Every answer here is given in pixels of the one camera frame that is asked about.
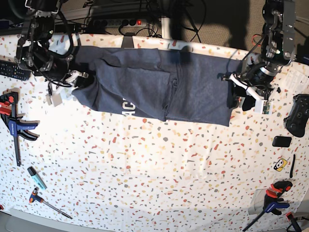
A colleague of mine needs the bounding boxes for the patterned terrazzo table cloth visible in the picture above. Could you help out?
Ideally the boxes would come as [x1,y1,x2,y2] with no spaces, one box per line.
[0,33,309,230]

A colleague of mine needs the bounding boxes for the teal highlighter pen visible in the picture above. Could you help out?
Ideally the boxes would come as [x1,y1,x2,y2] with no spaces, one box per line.
[27,166,47,190]

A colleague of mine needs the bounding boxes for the red black bar clamp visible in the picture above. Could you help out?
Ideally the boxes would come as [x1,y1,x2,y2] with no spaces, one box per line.
[242,181,293,232]

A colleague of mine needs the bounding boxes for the orange T-handle hex key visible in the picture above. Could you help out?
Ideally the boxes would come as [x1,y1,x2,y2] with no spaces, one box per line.
[29,187,73,219]

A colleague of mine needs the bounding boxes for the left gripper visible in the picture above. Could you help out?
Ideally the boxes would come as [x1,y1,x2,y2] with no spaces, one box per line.
[217,71,278,114]

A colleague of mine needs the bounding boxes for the black game controller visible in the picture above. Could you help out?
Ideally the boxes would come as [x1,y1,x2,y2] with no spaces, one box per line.
[284,94,309,138]

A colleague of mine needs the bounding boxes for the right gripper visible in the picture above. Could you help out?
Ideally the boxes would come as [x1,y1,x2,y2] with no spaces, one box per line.
[46,70,89,106]

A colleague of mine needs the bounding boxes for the black TV remote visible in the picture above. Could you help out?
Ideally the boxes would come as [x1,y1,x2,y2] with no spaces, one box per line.
[0,60,31,81]

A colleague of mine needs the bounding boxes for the yellow face sticker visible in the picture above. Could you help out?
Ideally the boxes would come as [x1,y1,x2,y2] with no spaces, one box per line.
[273,158,287,172]

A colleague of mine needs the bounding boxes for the blue black bar clamp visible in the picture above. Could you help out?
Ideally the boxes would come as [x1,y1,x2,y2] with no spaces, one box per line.
[0,92,39,167]

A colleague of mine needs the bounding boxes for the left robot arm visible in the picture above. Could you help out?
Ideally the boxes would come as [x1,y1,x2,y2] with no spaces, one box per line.
[221,0,296,115]

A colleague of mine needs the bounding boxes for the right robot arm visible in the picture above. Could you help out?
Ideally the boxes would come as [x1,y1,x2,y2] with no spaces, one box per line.
[8,0,88,106]

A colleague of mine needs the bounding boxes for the white table leg post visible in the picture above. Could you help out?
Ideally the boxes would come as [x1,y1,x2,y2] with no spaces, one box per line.
[161,16,171,40]

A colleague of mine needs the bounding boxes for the small black case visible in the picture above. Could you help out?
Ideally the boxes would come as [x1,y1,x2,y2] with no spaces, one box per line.
[272,136,292,148]

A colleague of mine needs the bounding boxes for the blue grey T-shirt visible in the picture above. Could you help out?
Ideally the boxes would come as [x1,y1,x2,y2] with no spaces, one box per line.
[72,46,239,126]

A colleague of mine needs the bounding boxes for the white power strip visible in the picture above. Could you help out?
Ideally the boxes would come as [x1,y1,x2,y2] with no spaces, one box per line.
[88,19,147,28]

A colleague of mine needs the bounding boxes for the dark grey table clip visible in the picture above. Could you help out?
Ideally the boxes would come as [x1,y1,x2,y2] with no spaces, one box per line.
[121,32,135,48]

